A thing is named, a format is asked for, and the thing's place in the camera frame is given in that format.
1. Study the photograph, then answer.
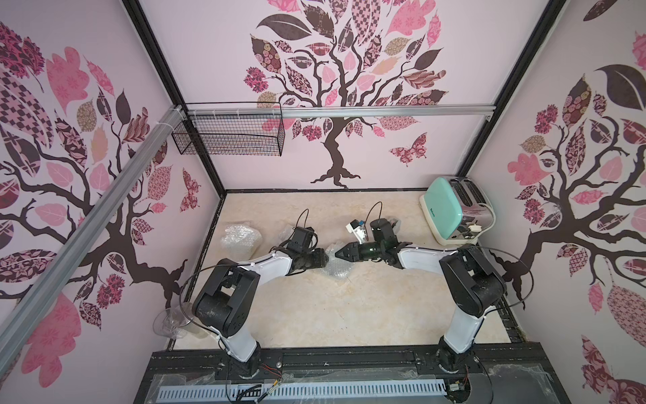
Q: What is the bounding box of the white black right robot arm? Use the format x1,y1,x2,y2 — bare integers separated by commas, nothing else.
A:
335,219,506,355

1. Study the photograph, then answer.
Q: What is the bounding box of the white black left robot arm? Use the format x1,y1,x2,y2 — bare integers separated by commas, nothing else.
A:
192,227,328,365

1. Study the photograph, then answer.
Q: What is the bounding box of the grey tape dispenser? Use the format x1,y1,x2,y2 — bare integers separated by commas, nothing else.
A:
390,218,402,234

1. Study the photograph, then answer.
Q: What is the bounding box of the mint green toaster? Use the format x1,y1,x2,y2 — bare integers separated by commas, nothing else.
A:
419,176,496,246

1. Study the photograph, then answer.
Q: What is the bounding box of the clear plastic cup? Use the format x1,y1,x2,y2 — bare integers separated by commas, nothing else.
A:
152,304,200,339

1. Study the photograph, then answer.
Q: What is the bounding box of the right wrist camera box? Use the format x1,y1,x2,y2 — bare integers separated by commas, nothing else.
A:
346,220,368,244

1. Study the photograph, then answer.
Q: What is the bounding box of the white toaster power cable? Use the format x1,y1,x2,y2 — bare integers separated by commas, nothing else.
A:
466,201,498,238

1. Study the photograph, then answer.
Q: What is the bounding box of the black wire wall basket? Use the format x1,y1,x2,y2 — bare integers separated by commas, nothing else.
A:
173,101,286,157

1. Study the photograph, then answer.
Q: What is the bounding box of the aluminium frame bar back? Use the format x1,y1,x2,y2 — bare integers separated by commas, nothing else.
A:
282,104,496,119

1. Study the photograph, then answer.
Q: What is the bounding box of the aluminium frame bar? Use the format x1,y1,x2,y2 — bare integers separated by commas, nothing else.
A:
1,106,185,373
282,104,496,119

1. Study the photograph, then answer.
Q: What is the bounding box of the aluminium frame bar left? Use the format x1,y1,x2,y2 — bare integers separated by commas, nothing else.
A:
1,106,185,373

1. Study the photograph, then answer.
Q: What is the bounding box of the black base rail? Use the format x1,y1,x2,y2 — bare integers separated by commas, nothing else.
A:
135,343,568,403

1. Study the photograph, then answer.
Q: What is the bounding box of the white slotted cable duct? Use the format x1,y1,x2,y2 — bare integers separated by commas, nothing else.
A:
153,380,447,403

